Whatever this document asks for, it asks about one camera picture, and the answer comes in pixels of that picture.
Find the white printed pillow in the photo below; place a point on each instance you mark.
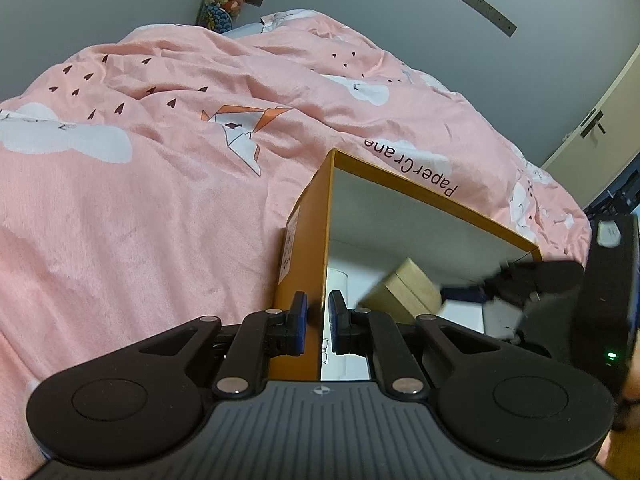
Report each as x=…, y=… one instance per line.
x=280, y=19

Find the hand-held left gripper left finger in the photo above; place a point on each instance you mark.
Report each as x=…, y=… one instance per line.
x=299, y=317

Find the white box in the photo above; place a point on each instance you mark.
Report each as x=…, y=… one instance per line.
x=336, y=280

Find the pink printed blanket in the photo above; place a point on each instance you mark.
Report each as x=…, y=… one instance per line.
x=150, y=200

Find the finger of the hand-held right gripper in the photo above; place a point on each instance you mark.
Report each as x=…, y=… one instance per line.
x=545, y=272
x=505, y=294

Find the orange cardboard box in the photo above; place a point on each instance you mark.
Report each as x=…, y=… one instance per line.
x=299, y=270

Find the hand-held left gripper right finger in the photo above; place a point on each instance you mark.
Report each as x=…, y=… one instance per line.
x=337, y=320

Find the small tan box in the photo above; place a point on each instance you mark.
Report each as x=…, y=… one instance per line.
x=400, y=287

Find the blue patterned cushion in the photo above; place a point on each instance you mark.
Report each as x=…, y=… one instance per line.
x=217, y=19

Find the grey wall strip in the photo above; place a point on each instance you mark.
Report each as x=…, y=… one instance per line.
x=486, y=11

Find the dark shelf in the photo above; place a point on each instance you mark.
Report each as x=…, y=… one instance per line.
x=617, y=197

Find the beige door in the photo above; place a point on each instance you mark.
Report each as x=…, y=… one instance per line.
x=600, y=155

